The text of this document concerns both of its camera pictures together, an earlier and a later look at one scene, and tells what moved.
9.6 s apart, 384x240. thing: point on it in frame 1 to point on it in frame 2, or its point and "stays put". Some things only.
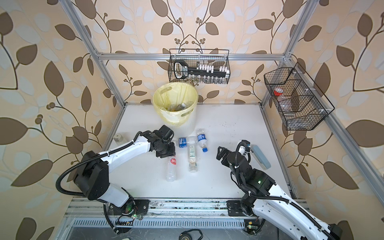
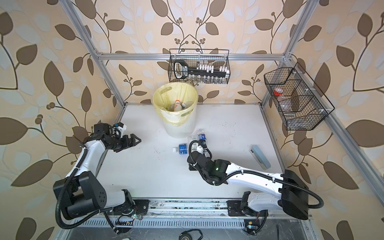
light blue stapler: (262, 160) stays put
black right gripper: (221, 154) to (191, 167)
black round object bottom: (185, 236) stays put
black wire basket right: (302, 104) stays put
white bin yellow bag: (175, 103) stays put
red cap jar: (278, 91) stays put
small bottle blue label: (183, 142) to (182, 149)
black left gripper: (172, 152) to (125, 144)
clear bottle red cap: (171, 173) to (178, 106)
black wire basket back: (199, 65) stays put
